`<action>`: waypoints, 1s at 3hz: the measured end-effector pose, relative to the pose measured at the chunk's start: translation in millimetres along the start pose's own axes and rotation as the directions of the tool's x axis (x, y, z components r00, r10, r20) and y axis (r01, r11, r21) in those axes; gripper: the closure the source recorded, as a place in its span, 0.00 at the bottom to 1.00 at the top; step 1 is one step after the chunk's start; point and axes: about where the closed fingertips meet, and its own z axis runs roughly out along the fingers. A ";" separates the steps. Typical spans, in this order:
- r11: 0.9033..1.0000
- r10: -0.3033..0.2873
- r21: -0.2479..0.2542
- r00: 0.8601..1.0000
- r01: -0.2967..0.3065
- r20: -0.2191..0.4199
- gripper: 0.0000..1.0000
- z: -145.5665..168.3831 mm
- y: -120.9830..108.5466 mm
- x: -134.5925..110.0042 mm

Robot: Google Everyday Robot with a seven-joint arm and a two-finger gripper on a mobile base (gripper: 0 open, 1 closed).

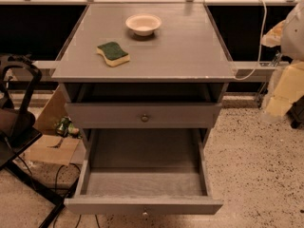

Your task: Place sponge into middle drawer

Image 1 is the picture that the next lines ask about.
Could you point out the open grey middle drawer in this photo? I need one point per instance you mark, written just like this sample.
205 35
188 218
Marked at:
145 172

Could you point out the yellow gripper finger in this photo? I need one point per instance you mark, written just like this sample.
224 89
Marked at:
289 88

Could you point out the brown cardboard sheet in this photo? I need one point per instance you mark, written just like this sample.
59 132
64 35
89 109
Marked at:
52 147

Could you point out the black chair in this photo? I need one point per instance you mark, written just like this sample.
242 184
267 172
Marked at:
17 131

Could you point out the grey drawer cabinet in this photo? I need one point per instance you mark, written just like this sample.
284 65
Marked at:
183 61

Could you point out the white ceramic bowl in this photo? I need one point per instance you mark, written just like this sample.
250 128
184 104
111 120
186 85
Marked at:
143 24

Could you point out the grey top drawer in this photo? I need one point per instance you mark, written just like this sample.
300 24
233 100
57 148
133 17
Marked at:
138 115

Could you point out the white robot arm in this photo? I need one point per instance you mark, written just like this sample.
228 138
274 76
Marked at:
289 35

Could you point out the green and yellow sponge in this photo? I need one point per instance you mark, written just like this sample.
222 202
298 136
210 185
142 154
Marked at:
113 54

